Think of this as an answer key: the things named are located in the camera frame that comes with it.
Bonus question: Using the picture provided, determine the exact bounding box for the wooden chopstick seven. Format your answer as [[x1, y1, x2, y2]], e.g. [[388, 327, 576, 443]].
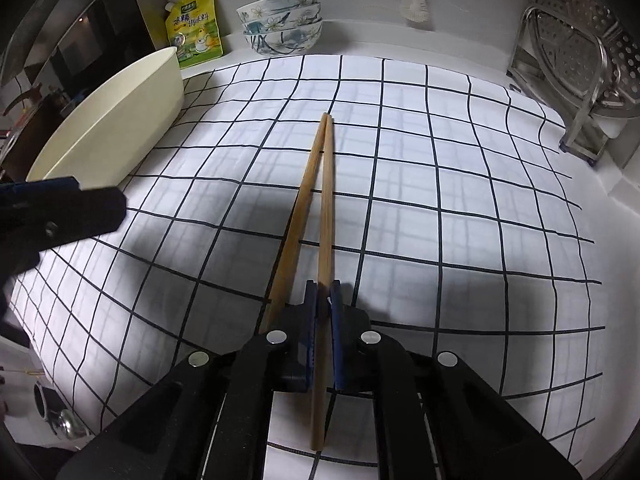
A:
[[259, 113, 329, 334]]

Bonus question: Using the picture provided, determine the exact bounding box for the white round tray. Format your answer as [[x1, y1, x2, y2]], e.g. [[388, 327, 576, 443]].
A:
[[26, 47, 184, 188]]

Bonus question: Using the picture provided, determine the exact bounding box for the black white grid cloth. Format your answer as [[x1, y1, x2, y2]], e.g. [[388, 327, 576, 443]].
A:
[[11, 55, 603, 464]]

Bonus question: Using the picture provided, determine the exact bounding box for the yellow seasoning pouch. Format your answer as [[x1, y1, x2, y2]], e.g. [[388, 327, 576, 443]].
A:
[[165, 0, 224, 68]]

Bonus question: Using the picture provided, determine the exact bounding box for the bottom floral ceramic bowl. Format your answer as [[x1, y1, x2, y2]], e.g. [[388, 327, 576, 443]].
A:
[[243, 20, 323, 58]]

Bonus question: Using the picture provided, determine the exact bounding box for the floral ceramic bowl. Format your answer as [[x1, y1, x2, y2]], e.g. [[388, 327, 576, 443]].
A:
[[236, 0, 318, 23], [243, 20, 323, 58], [240, 3, 321, 35]]

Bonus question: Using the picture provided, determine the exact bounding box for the middle floral ceramic bowl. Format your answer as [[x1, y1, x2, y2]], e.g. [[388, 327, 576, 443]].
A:
[[240, 3, 321, 35]]

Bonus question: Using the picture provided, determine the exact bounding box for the top floral ceramic bowl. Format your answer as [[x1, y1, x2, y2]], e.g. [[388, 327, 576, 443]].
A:
[[236, 0, 318, 23]]

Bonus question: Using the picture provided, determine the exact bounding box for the steel dish rack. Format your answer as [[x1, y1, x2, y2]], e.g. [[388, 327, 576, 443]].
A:
[[506, 3, 639, 165]]

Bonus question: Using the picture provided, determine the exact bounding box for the steel steamer plate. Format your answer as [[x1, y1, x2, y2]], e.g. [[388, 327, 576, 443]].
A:
[[529, 0, 639, 119]]

